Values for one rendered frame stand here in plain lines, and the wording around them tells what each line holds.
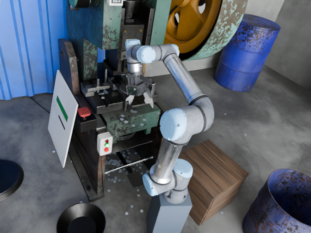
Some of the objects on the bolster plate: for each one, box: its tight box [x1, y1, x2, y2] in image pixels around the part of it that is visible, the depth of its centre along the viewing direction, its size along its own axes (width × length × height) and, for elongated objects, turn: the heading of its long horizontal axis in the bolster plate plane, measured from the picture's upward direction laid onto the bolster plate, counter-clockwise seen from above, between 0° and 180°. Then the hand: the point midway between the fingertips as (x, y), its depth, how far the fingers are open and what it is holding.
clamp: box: [82, 78, 110, 97], centre depth 161 cm, size 6×17×10 cm, turn 109°
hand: (141, 106), depth 138 cm, fingers open, 14 cm apart
